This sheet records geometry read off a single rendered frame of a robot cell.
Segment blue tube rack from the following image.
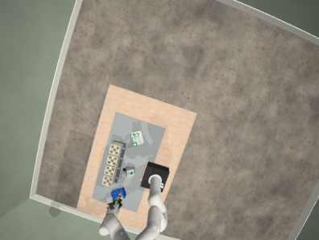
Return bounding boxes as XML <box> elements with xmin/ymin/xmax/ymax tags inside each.
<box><xmin>110</xmin><ymin>187</ymin><xmax>126</xmax><ymax>200</ymax></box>

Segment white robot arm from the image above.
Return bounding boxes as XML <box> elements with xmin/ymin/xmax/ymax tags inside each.
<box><xmin>99</xmin><ymin>175</ymin><xmax>168</xmax><ymax>240</ymax></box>

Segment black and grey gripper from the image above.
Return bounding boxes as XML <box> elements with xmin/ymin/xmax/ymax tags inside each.
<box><xmin>106</xmin><ymin>198</ymin><xmax>122</xmax><ymax>216</ymax></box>

